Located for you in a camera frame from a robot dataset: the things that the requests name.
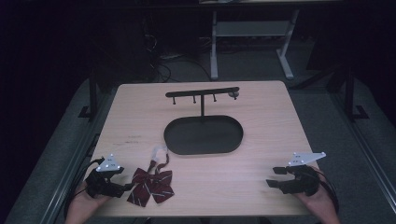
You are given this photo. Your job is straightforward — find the black hook stand with oval tray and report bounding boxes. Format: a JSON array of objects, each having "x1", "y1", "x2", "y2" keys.
[{"x1": 163, "y1": 86, "x2": 245, "y2": 156}]

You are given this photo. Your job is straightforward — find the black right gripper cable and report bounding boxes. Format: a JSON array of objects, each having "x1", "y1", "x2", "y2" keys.
[{"x1": 317, "y1": 169, "x2": 341, "y2": 214}]

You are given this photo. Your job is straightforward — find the dark red striped bow tie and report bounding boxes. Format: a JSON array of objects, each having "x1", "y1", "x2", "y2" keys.
[{"x1": 126, "y1": 145, "x2": 176, "y2": 208}]

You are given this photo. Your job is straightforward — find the person's right hand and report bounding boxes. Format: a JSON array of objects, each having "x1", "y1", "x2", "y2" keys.
[{"x1": 294, "y1": 166, "x2": 341, "y2": 224}]

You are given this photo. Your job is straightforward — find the white metal table frame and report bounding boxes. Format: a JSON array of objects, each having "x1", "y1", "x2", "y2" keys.
[{"x1": 209, "y1": 8, "x2": 301, "y2": 81}]

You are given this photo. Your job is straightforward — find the person's left hand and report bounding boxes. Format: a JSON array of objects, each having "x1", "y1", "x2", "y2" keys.
[{"x1": 64, "y1": 181, "x2": 110, "y2": 224}]

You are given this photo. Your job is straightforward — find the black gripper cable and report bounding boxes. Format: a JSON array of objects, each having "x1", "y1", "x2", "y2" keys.
[
  {"x1": 63, "y1": 157, "x2": 106, "y2": 218},
  {"x1": 317, "y1": 169, "x2": 341, "y2": 214}
]

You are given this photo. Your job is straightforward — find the black floor cables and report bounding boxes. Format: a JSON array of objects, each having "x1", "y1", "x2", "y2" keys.
[{"x1": 141, "y1": 18, "x2": 216, "y2": 83}]

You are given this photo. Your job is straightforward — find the black metal stand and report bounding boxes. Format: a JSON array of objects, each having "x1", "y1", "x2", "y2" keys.
[
  {"x1": 341, "y1": 66, "x2": 371, "y2": 123},
  {"x1": 78, "y1": 66, "x2": 102, "y2": 123}
]

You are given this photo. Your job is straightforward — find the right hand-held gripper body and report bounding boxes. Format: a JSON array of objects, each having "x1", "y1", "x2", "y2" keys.
[{"x1": 281, "y1": 151, "x2": 327, "y2": 198}]

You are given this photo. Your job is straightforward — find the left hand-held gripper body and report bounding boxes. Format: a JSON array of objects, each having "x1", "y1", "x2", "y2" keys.
[{"x1": 85, "y1": 153, "x2": 126, "y2": 199}]

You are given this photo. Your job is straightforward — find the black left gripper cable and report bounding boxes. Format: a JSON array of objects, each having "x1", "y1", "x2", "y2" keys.
[{"x1": 63, "y1": 157, "x2": 106, "y2": 218}]

